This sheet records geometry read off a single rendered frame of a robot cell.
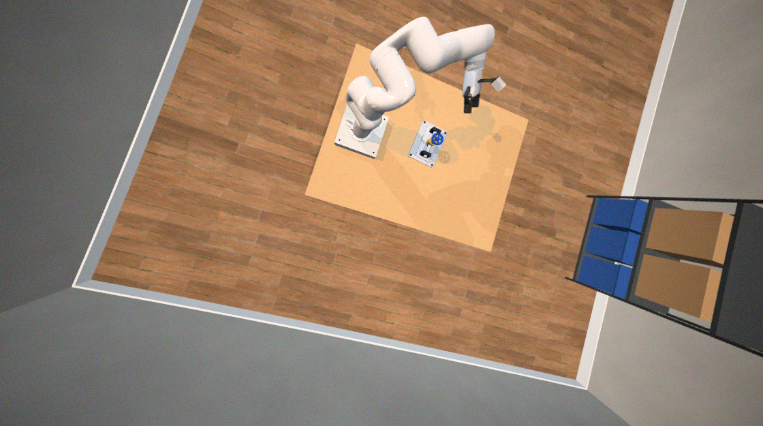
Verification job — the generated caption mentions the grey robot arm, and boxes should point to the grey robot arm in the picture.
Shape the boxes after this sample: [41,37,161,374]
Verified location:
[346,17,495,142]

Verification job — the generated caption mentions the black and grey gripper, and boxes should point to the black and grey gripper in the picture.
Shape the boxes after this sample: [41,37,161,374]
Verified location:
[462,67,484,114]

